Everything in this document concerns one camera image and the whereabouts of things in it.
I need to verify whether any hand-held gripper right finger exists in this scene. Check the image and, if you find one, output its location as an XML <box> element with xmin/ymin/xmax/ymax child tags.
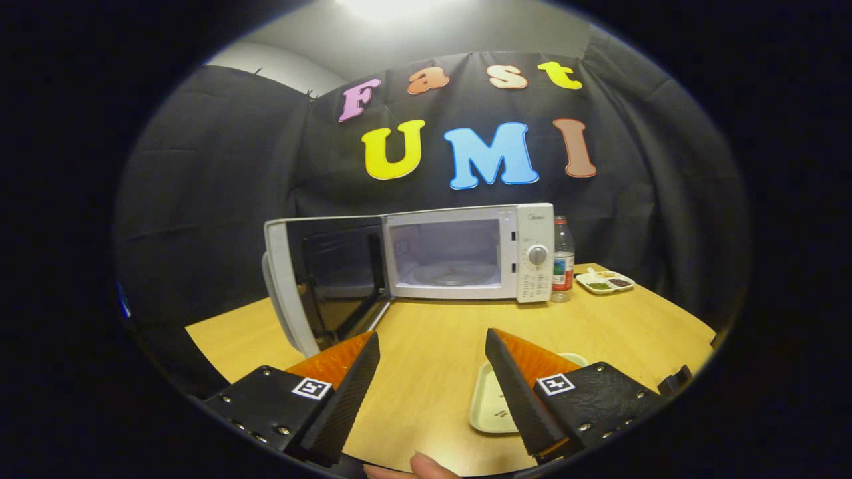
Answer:
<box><xmin>485</xmin><ymin>327</ymin><xmax>666</xmax><ymax>466</ymax></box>

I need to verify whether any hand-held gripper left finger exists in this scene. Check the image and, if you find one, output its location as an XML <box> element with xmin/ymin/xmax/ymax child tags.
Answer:
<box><xmin>202</xmin><ymin>331</ymin><xmax>381</xmax><ymax>468</ymax></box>

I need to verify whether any white microwave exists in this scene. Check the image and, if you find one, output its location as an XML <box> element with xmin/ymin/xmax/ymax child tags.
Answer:
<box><xmin>261</xmin><ymin>202</ymin><xmax>556</xmax><ymax>359</ymax></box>

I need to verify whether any cream serving tray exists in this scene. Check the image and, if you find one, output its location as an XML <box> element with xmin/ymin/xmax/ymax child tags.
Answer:
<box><xmin>468</xmin><ymin>353</ymin><xmax>590</xmax><ymax>435</ymax></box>

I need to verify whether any clear bottle with red label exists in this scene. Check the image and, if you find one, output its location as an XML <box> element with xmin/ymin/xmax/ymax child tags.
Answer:
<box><xmin>550</xmin><ymin>214</ymin><xmax>576</xmax><ymax>303</ymax></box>

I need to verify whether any divided white dish of beans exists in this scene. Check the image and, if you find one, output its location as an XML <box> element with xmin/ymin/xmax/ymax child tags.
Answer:
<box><xmin>576</xmin><ymin>267</ymin><xmax>636</xmax><ymax>295</ymax></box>

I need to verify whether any glass turntable plate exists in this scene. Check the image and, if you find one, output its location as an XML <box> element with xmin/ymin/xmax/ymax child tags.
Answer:
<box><xmin>413</xmin><ymin>261</ymin><xmax>500</xmax><ymax>287</ymax></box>

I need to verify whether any small black bracket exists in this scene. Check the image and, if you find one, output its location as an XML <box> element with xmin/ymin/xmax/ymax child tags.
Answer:
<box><xmin>658</xmin><ymin>365</ymin><xmax>694</xmax><ymax>397</ymax></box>

